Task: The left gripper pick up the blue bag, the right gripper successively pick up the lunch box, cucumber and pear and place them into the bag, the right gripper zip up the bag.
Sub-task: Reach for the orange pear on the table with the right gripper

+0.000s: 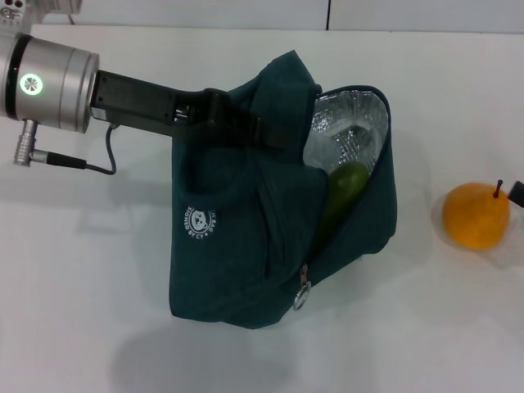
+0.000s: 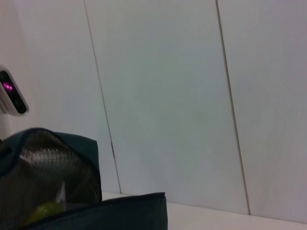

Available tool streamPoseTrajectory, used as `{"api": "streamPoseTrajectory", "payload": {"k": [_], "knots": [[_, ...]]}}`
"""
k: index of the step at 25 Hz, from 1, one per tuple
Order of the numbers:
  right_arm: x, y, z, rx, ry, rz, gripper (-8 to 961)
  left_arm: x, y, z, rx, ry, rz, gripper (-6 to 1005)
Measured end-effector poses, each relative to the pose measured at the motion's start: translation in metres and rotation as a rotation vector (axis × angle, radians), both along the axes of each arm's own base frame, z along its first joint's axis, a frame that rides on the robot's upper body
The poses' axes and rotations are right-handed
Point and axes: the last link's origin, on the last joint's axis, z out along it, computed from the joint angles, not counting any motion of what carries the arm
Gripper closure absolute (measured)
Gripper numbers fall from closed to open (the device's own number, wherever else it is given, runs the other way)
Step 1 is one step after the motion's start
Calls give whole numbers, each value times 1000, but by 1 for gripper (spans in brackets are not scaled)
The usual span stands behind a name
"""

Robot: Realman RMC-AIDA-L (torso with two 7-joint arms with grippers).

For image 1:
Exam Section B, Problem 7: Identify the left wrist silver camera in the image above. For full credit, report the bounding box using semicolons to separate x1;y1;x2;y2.
0;0;83;38

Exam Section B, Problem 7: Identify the clear food container blue lid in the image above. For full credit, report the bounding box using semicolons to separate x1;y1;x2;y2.
302;118;380;171

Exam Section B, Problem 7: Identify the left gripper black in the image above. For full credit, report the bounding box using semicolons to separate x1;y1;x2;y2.
90;69;310;151

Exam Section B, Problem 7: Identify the dark teal fabric lunch bag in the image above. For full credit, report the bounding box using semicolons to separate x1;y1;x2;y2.
169;49;399;331

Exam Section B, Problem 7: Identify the green cucumber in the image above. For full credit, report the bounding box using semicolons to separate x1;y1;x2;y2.
313;162;371;263

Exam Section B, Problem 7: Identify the left gripper cable with plug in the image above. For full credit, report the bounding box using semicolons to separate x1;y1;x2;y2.
11;118;118;177

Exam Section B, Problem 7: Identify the orange pear with dark stem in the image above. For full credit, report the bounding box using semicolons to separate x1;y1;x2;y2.
441;178;512;251

